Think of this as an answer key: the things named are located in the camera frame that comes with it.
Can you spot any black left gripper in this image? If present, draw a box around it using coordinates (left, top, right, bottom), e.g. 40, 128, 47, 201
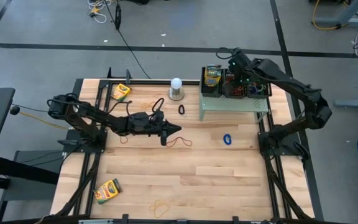
127, 112, 182, 147

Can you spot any blurred yellow object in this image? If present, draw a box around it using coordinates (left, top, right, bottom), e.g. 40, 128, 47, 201
149, 198, 172, 219

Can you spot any Crayola crayon box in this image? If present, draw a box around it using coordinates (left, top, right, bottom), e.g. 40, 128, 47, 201
110, 83, 132, 102
204, 74, 222, 88
206, 64, 223, 77
93, 177, 123, 205

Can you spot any yellow rubber band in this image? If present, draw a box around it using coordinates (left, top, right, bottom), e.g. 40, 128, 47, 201
140, 100, 158, 111

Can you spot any brass lamp with white bulb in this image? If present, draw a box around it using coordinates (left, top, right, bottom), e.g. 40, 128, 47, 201
168, 77, 186, 101

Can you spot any black floor cable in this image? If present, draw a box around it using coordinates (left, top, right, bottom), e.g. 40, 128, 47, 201
103, 0, 151, 80

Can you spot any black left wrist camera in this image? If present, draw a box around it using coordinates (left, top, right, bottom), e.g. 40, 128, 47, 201
147, 114, 165, 126

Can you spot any green perforated metal shelf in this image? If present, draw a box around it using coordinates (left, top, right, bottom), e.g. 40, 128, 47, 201
198, 92, 270, 123

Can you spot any grey metal stand foot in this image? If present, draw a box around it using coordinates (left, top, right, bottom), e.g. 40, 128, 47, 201
314, 0, 358, 27
334, 98, 358, 109

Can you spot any black slotted plastic basket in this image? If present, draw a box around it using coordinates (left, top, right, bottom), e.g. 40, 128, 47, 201
200, 66, 224, 98
222, 68, 249, 99
246, 81, 273, 99

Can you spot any grey metal bracket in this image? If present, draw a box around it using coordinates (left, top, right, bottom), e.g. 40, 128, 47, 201
78, 218, 114, 224

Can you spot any black frame strut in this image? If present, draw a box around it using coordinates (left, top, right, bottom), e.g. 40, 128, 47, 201
0, 154, 61, 185

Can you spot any white yellow cable bundle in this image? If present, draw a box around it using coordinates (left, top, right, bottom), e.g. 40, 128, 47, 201
87, 0, 109, 24

